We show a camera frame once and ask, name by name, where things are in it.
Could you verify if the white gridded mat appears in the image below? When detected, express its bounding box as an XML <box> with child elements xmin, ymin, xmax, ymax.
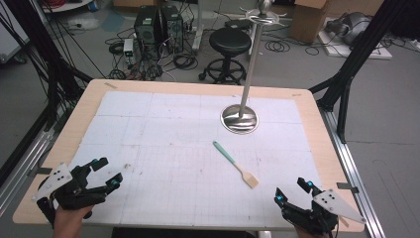
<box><xmin>67</xmin><ymin>90</ymin><xmax>327</xmax><ymax>230</ymax></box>

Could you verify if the person's right hand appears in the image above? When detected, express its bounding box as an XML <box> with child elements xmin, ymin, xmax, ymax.
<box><xmin>293</xmin><ymin>225</ymin><xmax>339</xmax><ymax>238</ymax></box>

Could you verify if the black tape piece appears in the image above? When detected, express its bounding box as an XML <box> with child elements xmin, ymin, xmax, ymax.
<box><xmin>336</xmin><ymin>181</ymin><xmax>361</xmax><ymax>194</ymax></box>
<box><xmin>28</xmin><ymin>167</ymin><xmax>53</xmax><ymax>177</ymax></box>

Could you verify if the black metal frame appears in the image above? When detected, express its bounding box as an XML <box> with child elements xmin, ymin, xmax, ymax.
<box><xmin>308</xmin><ymin>0</ymin><xmax>420</xmax><ymax>144</ymax></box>
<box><xmin>0</xmin><ymin>0</ymin><xmax>94</xmax><ymax>131</ymax></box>

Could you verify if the grey metal post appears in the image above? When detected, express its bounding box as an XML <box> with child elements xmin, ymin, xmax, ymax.
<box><xmin>191</xmin><ymin>0</ymin><xmax>205</xmax><ymax>53</ymax></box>

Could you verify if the coiled black cable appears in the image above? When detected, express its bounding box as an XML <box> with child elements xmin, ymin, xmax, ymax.
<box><xmin>263</xmin><ymin>39</ymin><xmax>291</xmax><ymax>54</ymax></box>

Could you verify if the black round stool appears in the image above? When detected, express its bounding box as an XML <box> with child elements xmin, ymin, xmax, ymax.
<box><xmin>198</xmin><ymin>27</ymin><xmax>253</xmax><ymax>85</ymax></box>

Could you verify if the aluminium rail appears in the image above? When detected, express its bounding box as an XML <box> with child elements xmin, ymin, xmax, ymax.
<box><xmin>0</xmin><ymin>128</ymin><xmax>55</xmax><ymax>217</ymax></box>
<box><xmin>319</xmin><ymin>108</ymin><xmax>386</xmax><ymax>238</ymax></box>

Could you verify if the silver power supply box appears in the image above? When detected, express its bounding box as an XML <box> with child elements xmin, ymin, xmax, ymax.
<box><xmin>123</xmin><ymin>38</ymin><xmax>137</xmax><ymax>65</ymax></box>

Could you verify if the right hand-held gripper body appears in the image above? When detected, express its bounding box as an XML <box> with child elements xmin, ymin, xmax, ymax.
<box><xmin>280</xmin><ymin>188</ymin><xmax>368</xmax><ymax>236</ymax></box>

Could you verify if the black computer tower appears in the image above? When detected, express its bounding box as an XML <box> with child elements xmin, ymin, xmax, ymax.
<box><xmin>134</xmin><ymin>5</ymin><xmax>163</xmax><ymax>57</ymax></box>
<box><xmin>160</xmin><ymin>4</ymin><xmax>185</xmax><ymax>55</ymax></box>

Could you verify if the silver metal utensil stand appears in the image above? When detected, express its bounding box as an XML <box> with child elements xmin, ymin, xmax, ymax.
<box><xmin>220</xmin><ymin>0</ymin><xmax>289</xmax><ymax>135</ymax></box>

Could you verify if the tangle of black cables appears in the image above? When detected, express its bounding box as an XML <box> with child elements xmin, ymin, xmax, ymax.
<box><xmin>104</xmin><ymin>28</ymin><xmax>200</xmax><ymax>81</ymax></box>

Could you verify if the teal handled wooden spatula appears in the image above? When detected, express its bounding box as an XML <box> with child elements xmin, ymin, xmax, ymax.
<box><xmin>212</xmin><ymin>141</ymin><xmax>261</xmax><ymax>190</ymax></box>

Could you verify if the white flat board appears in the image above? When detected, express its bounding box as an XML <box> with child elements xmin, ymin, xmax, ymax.
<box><xmin>317</xmin><ymin>31</ymin><xmax>394</xmax><ymax>60</ymax></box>

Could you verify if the person's left hand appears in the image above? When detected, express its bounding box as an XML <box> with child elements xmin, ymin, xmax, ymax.
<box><xmin>52</xmin><ymin>203</ymin><xmax>96</xmax><ymax>238</ymax></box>

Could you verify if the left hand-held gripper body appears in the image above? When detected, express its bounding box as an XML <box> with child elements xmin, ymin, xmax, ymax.
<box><xmin>32</xmin><ymin>162</ymin><xmax>108</xmax><ymax>229</ymax></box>

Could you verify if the grey bag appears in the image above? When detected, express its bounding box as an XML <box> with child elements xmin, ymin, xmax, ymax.
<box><xmin>325</xmin><ymin>12</ymin><xmax>373</xmax><ymax>47</ymax></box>

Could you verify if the brown cardboard box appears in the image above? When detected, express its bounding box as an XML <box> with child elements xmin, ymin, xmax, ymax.
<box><xmin>290</xmin><ymin>0</ymin><xmax>332</xmax><ymax>45</ymax></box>

